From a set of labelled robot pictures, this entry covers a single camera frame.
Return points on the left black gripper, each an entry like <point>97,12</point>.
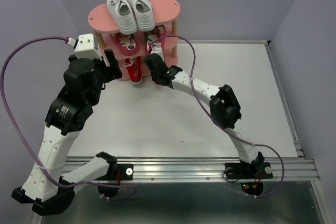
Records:
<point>114,73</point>

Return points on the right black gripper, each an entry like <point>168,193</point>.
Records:
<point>161,59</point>

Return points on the pink patterned flip-flop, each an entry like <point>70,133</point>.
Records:
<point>125,43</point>
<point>152,37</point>

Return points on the white sneaker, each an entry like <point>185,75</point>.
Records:
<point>144,16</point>
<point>121,12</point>

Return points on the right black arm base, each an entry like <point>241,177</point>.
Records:
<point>255,171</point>

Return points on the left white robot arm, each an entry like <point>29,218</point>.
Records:
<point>46,189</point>

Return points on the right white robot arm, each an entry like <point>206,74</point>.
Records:
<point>224,108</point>

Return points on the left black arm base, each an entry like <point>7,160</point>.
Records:
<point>115,174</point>

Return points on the pink three-tier shoe shelf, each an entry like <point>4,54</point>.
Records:
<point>166,13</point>

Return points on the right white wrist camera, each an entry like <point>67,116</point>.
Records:
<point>156,50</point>

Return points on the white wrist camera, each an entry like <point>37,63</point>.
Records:
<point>156,50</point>
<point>87,47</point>

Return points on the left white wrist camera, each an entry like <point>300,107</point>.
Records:
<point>87,47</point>

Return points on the aluminium front rail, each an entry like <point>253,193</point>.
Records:
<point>203,170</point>

